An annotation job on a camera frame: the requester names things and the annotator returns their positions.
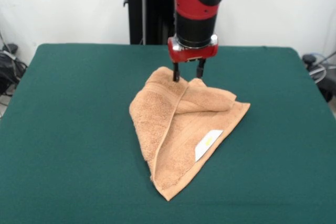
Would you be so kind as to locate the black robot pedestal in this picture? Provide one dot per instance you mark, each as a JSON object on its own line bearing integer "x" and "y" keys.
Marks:
{"x": 152, "y": 11}

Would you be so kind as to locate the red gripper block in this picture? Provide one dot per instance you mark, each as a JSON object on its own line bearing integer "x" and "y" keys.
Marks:
{"x": 191, "y": 54}

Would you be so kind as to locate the dark green table cloth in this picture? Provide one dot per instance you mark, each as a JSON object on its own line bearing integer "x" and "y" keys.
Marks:
{"x": 65, "y": 142}

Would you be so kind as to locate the tan terry towel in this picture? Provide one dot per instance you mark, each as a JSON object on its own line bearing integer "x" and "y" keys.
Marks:
{"x": 183, "y": 129}

